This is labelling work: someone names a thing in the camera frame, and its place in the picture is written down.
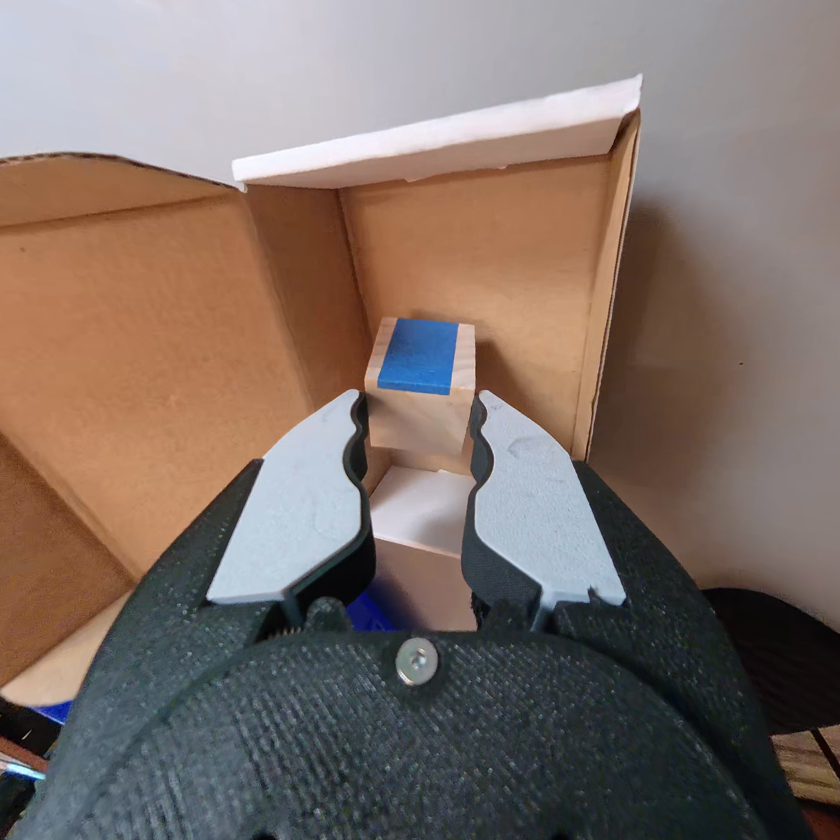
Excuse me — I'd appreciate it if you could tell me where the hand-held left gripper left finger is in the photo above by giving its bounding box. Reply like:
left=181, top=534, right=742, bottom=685
left=206, top=389, right=378, bottom=624

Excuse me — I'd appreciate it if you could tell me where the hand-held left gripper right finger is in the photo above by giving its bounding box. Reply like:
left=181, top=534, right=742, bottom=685
left=461, top=390, right=627, bottom=631

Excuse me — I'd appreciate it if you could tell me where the wooden cube with blue tape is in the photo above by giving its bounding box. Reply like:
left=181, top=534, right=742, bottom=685
left=364, top=317, right=476, bottom=475

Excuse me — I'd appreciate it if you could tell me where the white cardboard box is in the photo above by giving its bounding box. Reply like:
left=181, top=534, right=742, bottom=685
left=0, top=73, right=644, bottom=706

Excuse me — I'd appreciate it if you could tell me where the black round seat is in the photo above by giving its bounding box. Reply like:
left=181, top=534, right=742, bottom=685
left=701, top=586, right=840, bottom=737

